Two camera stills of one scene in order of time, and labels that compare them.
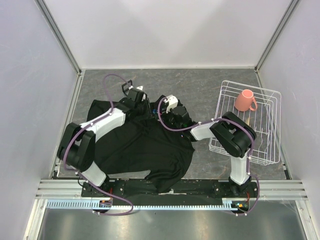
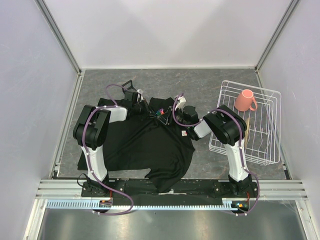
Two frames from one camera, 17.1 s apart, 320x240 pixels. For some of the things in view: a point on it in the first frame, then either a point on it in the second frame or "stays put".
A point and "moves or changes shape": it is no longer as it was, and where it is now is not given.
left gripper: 146,102 stays put
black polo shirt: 146,145 moves or changes shape
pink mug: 245,101 stays put
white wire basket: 265,121 stays put
